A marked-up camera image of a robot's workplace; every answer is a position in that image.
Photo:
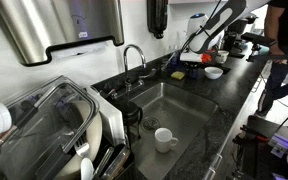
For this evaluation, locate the sink drain strainer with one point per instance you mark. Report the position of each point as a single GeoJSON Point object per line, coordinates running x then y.
{"type": "Point", "coordinates": [150, 124]}

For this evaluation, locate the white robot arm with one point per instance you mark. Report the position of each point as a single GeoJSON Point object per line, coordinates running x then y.
{"type": "Point", "coordinates": [203, 32]}

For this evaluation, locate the white cup by coffee machine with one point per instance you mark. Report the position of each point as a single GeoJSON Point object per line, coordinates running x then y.
{"type": "Point", "coordinates": [221, 56]}

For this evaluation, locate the person in black shirt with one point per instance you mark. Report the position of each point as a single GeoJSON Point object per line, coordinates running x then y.
{"type": "Point", "coordinates": [275, 27]}

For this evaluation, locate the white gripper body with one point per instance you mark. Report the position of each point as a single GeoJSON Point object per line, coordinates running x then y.
{"type": "Point", "coordinates": [193, 57]}

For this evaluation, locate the steel paper towel dispenser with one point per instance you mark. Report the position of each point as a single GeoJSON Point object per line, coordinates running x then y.
{"type": "Point", "coordinates": [37, 28]}

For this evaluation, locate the black soap dispenser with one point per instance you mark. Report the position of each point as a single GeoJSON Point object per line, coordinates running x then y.
{"type": "Point", "coordinates": [157, 17]}

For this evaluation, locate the blue cup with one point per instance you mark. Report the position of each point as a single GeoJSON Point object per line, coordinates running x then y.
{"type": "Point", "coordinates": [193, 72]}

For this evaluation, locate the white mug in sink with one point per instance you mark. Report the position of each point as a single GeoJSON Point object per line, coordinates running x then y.
{"type": "Point", "coordinates": [164, 140]}

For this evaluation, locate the white plate in rack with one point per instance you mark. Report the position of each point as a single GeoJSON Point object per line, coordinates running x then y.
{"type": "Point", "coordinates": [93, 137]}

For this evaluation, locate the white bowl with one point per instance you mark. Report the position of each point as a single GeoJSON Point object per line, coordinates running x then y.
{"type": "Point", "coordinates": [213, 72]}

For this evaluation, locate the clear plastic container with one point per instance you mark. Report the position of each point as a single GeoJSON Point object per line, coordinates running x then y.
{"type": "Point", "coordinates": [47, 122]}

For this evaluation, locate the white spoon in rack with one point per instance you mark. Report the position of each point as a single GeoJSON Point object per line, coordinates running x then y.
{"type": "Point", "coordinates": [86, 169]}

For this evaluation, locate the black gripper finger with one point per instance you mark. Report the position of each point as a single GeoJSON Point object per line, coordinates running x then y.
{"type": "Point", "coordinates": [197, 65]}
{"type": "Point", "coordinates": [188, 65]}

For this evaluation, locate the black french press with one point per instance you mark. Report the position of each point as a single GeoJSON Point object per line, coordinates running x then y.
{"type": "Point", "coordinates": [132, 117]}

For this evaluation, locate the stainless steel sink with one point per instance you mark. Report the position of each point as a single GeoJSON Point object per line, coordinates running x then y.
{"type": "Point", "coordinates": [182, 112]}

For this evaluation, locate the chrome sink faucet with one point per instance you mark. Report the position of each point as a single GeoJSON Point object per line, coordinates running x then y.
{"type": "Point", "coordinates": [130, 79]}

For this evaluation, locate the yellow sponge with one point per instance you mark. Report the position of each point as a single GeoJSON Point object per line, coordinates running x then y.
{"type": "Point", "coordinates": [178, 75]}

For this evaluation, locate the white cutting board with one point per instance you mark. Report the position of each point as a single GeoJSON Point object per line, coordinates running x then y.
{"type": "Point", "coordinates": [112, 119]}

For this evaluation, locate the fork in rack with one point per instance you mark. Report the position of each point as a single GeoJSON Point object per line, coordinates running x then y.
{"type": "Point", "coordinates": [82, 146]}

